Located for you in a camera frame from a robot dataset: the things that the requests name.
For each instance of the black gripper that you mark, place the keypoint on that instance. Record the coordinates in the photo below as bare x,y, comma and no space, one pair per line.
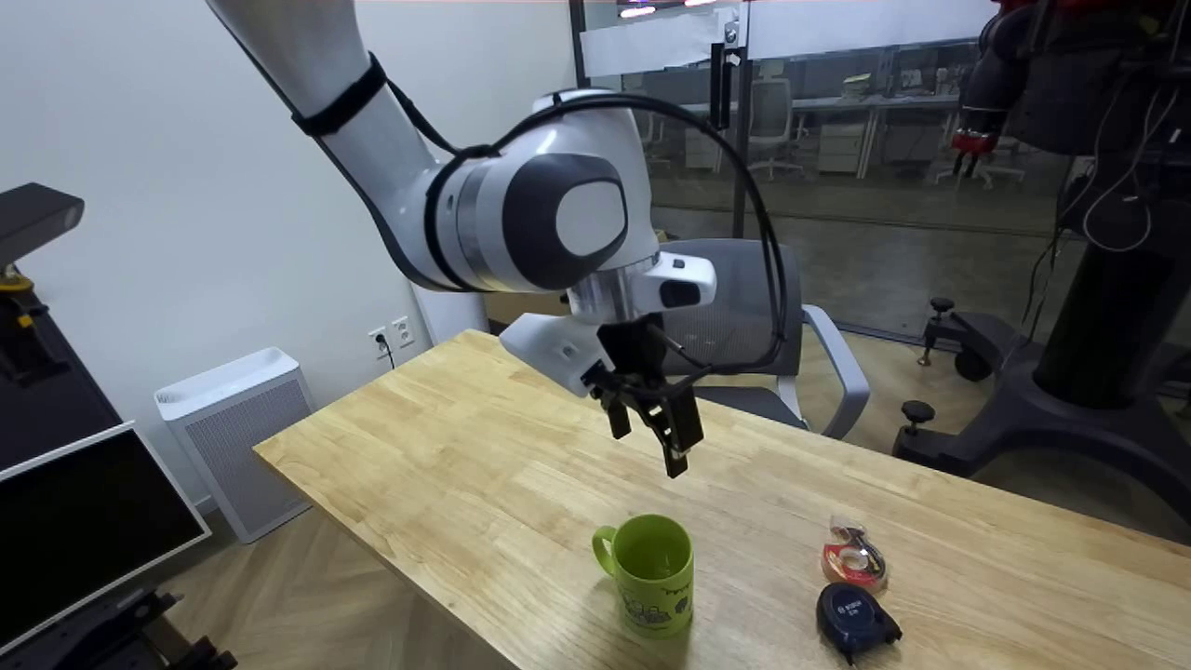
636,357

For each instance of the green ceramic mug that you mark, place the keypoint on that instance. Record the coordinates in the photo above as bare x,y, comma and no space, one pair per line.
654,580

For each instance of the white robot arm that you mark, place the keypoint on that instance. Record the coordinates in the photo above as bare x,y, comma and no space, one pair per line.
374,162

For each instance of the gray mesh office chair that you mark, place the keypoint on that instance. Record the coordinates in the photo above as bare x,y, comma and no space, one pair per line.
731,298

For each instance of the small red orange object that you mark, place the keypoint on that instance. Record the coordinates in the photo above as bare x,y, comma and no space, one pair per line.
859,563

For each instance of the white air purifier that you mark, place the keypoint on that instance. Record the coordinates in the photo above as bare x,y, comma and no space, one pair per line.
236,433

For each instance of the black panel with white rim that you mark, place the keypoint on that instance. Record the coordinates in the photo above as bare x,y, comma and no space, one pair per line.
87,532

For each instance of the black stand with yellow part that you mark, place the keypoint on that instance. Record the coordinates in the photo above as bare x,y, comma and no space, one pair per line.
40,209

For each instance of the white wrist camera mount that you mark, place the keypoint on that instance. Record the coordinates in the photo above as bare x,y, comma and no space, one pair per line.
546,346

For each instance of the white wall socket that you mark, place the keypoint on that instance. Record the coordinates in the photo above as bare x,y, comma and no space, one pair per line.
401,334

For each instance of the black partition frame post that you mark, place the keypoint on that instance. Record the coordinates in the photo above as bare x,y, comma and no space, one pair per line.
731,124

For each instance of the black robot on pedestal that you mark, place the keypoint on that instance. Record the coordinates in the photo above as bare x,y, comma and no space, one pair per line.
1105,321

